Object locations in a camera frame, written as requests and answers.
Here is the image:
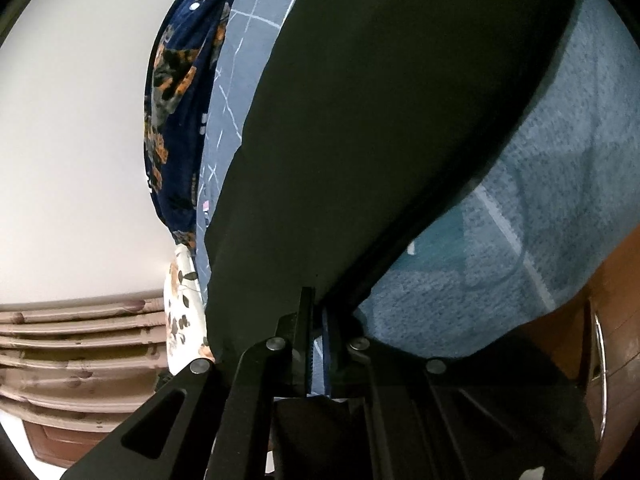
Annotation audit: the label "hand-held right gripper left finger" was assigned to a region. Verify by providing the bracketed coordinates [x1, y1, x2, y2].
[60, 286, 315, 480]

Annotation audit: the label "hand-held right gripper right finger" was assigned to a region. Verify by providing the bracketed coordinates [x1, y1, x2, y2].
[320, 305, 601, 480]

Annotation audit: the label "black pants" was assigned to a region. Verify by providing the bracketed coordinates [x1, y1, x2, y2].
[205, 0, 583, 366]

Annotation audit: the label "white floral cloth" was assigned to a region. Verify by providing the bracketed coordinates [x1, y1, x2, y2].
[164, 244, 217, 377]

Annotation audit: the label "pink pleated curtain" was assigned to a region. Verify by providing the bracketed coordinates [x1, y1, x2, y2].
[0, 297, 169, 420]

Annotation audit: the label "navy floral blanket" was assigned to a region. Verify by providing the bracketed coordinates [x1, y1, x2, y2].
[144, 0, 248, 252]

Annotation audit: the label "brown wooden cabinet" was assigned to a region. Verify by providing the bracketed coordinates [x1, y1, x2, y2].
[22, 417, 122, 469]

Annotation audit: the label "blue-grey lined bedsheet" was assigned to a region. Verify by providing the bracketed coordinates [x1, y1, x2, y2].
[192, 0, 640, 361]

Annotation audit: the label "wooden bedside cabinet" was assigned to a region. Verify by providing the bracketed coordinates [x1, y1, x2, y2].
[520, 239, 640, 480]

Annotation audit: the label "curved metal handle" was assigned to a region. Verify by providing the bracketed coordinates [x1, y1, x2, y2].
[589, 309, 609, 442]

